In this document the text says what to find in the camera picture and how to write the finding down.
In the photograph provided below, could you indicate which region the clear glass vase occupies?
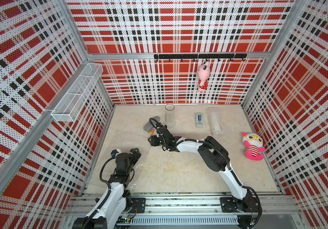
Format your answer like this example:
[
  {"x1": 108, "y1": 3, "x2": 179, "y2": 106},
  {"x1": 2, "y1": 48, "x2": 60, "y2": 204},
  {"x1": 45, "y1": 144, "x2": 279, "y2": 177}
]
[{"x1": 165, "y1": 104, "x2": 176, "y2": 128}]

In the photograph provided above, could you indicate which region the grey tape dispenser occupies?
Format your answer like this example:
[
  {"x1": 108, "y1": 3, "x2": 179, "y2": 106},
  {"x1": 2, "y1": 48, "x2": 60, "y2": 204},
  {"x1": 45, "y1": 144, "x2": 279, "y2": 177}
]
[{"x1": 195, "y1": 113, "x2": 204, "y2": 128}]

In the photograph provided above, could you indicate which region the bubble wrap sheet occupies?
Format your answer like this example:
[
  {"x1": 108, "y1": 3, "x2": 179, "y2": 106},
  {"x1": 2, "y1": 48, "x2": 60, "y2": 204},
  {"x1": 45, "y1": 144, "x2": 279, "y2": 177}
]
[
  {"x1": 84, "y1": 130, "x2": 157, "y2": 195},
  {"x1": 207, "y1": 108, "x2": 225, "y2": 135}
]

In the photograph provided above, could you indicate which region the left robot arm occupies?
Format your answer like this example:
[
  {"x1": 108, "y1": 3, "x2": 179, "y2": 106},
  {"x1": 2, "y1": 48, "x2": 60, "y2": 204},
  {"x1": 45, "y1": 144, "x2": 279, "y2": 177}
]
[{"x1": 72, "y1": 148, "x2": 141, "y2": 229}]

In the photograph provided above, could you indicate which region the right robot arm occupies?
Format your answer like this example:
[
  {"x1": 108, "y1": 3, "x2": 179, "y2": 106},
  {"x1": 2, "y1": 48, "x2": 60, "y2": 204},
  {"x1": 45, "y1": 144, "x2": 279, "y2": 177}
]
[{"x1": 148, "y1": 118, "x2": 263, "y2": 216}]

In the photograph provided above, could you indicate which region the pink hanging plush toy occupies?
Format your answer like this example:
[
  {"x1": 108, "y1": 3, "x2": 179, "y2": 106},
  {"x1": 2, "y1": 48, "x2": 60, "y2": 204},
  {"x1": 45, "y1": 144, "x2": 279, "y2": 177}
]
[{"x1": 197, "y1": 62, "x2": 211, "y2": 92}]

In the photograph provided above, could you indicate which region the pink owl plush toy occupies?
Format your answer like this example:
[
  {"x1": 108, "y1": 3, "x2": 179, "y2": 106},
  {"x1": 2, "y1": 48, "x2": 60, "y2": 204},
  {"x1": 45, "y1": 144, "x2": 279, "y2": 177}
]
[{"x1": 242, "y1": 132, "x2": 265, "y2": 161}]

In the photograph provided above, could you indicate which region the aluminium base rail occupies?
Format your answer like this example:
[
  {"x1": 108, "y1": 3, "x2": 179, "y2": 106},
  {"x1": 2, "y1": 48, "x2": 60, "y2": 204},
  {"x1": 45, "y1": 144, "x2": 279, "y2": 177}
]
[{"x1": 116, "y1": 193, "x2": 306, "y2": 229}]

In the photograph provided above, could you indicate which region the black hook rail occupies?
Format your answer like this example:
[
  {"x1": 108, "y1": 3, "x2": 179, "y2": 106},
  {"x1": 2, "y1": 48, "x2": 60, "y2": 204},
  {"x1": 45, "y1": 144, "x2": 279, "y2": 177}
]
[{"x1": 153, "y1": 53, "x2": 247, "y2": 60}]

